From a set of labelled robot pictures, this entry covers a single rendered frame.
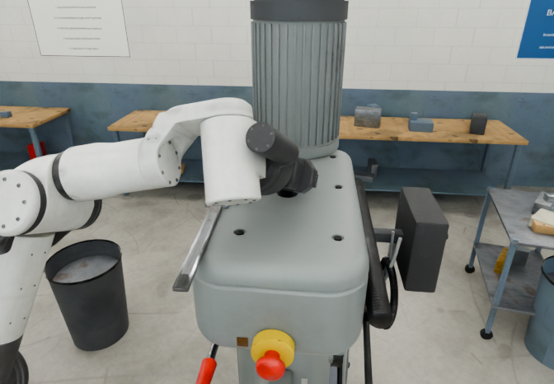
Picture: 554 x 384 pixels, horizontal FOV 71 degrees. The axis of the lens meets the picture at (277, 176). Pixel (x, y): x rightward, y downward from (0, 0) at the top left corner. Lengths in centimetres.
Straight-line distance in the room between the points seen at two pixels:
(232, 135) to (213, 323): 28
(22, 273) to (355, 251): 43
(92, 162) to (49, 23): 537
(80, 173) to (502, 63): 503
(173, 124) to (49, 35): 545
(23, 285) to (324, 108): 59
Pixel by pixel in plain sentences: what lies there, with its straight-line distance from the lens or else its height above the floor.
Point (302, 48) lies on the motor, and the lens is 78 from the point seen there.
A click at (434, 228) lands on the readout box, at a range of 100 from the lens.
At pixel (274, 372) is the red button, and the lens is 57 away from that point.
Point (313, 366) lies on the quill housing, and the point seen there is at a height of 156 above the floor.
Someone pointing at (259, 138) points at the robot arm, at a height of 207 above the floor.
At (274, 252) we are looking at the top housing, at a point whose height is 189.
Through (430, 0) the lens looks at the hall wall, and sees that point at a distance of 496.
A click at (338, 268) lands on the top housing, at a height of 189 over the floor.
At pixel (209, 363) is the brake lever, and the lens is 65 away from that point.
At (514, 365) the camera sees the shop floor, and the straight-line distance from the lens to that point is 326.
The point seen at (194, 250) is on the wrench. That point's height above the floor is 190.
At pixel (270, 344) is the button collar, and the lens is 57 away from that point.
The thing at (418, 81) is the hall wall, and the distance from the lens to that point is 504.
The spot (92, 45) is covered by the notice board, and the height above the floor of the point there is 166.
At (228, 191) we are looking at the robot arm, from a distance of 43.
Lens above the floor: 221
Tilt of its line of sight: 25 degrees down
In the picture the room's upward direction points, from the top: straight up
